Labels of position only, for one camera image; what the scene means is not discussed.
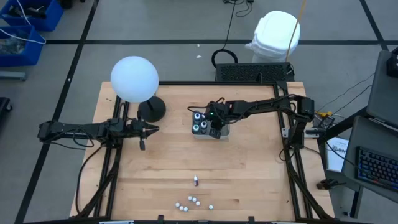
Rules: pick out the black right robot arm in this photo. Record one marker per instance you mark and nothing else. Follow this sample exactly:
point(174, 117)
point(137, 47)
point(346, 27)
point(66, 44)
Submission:
point(267, 105)

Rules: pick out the black device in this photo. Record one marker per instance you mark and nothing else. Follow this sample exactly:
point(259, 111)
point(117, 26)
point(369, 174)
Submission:
point(393, 63)

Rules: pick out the black perforated computer case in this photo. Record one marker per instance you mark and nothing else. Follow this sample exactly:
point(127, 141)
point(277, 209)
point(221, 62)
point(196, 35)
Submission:
point(253, 72)

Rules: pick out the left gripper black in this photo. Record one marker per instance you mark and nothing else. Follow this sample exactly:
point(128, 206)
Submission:
point(135, 130)

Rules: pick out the white bucket with bag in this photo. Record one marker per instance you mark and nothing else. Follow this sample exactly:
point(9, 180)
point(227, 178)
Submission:
point(275, 34)

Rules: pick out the black backlit keyboard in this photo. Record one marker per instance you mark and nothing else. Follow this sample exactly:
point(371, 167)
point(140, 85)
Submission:
point(376, 168)

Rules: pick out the white globe lamp black base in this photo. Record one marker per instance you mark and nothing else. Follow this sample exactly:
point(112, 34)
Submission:
point(133, 79)

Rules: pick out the grey plastic bin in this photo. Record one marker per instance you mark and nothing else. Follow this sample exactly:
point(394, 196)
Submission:
point(226, 130)

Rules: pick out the large bottle maroon tip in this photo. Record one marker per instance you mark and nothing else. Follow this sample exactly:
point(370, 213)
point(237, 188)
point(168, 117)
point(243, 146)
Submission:
point(204, 116)

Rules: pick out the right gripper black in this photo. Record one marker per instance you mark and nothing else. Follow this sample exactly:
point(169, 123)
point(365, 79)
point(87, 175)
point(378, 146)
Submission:
point(219, 115)

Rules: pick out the brown black floor object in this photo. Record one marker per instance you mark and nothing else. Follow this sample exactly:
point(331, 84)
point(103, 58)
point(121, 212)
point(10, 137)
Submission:
point(325, 184)

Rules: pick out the blue storage bin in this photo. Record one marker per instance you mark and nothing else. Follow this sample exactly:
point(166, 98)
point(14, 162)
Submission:
point(53, 15)
point(34, 53)

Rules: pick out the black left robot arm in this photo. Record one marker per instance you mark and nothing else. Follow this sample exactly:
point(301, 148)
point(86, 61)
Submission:
point(77, 130)

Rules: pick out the grey metal bar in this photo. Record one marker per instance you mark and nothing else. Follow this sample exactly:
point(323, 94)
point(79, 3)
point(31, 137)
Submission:
point(12, 75)

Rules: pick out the white paper sheet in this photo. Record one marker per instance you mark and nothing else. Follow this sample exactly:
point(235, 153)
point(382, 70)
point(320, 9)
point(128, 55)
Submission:
point(337, 155)

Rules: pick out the large bottle green tip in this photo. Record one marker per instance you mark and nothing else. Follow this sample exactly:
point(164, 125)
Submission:
point(196, 127)

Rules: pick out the large bottle blue tip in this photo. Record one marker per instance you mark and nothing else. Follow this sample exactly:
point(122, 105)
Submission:
point(197, 117)

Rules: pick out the grey side table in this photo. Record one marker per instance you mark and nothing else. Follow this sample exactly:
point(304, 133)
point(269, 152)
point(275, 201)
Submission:
point(384, 90)

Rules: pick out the yellow connector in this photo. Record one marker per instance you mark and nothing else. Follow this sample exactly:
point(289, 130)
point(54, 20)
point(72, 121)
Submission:
point(323, 114)

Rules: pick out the black clamp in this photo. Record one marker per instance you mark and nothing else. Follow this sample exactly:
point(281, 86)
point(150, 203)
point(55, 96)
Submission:
point(251, 218)
point(160, 217)

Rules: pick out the large bottle black tip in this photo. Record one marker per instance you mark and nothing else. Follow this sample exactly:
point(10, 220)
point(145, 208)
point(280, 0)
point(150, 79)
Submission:
point(203, 125)

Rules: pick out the dark grey desk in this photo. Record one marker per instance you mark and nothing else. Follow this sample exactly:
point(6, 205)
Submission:
point(367, 137)

